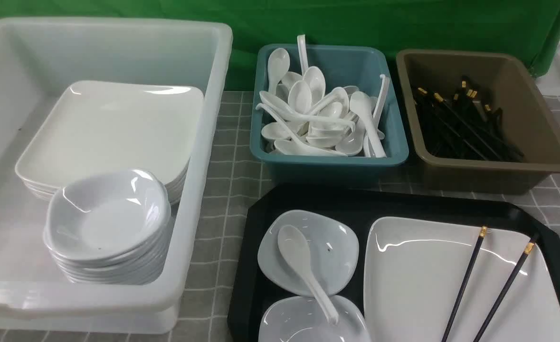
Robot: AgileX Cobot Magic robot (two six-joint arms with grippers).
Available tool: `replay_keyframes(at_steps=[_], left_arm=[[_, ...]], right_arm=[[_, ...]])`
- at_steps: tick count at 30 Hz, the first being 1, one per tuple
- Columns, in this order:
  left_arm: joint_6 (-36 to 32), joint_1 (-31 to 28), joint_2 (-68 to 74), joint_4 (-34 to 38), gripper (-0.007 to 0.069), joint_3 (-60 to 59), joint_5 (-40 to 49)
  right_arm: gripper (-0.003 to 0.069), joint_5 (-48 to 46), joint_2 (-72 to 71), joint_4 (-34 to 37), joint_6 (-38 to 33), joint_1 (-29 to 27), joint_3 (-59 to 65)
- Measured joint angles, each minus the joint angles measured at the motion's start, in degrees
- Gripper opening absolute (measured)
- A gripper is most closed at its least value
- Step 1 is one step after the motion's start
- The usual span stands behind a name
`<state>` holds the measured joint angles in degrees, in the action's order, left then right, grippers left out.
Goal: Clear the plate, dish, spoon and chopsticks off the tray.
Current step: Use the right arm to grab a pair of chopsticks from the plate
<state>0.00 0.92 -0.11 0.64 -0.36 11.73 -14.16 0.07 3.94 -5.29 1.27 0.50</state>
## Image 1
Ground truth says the large white plastic bin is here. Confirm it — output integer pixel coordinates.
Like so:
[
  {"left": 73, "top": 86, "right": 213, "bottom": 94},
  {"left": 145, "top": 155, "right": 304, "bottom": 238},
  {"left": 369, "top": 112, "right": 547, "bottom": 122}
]
[{"left": 0, "top": 17, "right": 233, "bottom": 334}]

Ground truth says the green backdrop cloth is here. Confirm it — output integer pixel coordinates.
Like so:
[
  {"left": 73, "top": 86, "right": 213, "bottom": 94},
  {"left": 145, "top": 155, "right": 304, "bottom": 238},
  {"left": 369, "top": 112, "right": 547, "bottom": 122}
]
[{"left": 0, "top": 0, "right": 560, "bottom": 90}]

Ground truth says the white bowl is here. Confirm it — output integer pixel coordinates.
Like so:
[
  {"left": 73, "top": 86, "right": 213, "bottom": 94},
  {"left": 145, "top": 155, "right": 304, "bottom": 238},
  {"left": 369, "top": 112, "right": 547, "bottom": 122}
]
[
  {"left": 257, "top": 209, "right": 359, "bottom": 296},
  {"left": 258, "top": 295, "right": 371, "bottom": 342}
]

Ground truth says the stack of white square plates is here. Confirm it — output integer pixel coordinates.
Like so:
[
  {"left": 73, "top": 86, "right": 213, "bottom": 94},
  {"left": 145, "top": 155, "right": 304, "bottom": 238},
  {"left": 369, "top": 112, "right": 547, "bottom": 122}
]
[{"left": 15, "top": 80, "right": 204, "bottom": 204}]

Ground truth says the brown plastic bin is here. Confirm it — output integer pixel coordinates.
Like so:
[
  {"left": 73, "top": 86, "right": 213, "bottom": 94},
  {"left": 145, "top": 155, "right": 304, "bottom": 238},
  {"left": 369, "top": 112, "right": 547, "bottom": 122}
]
[{"left": 396, "top": 48, "right": 560, "bottom": 194}]

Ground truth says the pile of black chopsticks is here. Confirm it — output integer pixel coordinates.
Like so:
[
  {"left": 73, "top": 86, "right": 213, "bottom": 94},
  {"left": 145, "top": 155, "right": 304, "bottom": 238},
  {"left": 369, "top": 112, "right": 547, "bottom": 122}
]
[{"left": 411, "top": 75, "right": 524, "bottom": 162}]

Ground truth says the white square rice plate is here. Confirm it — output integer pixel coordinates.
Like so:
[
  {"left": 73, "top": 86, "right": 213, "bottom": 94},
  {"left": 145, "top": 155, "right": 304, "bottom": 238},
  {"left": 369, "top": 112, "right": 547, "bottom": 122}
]
[{"left": 363, "top": 217, "right": 560, "bottom": 342}]

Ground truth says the black chopstick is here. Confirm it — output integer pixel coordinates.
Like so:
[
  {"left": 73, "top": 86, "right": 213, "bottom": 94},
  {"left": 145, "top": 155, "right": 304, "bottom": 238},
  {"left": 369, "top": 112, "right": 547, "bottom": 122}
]
[
  {"left": 473, "top": 234, "right": 539, "bottom": 342},
  {"left": 441, "top": 226, "right": 488, "bottom": 342}
]

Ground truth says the black serving tray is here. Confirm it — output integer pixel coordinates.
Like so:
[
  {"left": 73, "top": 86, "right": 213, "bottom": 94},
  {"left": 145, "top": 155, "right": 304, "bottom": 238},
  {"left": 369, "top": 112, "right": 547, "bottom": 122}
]
[{"left": 227, "top": 184, "right": 560, "bottom": 342}]

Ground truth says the white spoon handle upright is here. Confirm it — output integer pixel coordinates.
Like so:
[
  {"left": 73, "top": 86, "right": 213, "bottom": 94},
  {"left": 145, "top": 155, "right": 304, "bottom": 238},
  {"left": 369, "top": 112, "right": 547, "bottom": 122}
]
[{"left": 297, "top": 34, "right": 309, "bottom": 75}]

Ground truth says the stack of white bowls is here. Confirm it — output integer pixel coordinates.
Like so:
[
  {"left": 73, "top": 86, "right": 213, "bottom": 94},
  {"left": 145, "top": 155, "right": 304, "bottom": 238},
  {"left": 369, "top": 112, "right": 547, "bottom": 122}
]
[{"left": 42, "top": 169, "right": 174, "bottom": 285}]

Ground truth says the teal plastic bin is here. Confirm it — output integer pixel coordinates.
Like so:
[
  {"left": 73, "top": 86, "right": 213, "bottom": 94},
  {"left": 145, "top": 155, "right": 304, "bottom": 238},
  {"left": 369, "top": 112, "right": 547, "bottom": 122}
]
[{"left": 249, "top": 45, "right": 409, "bottom": 188}]

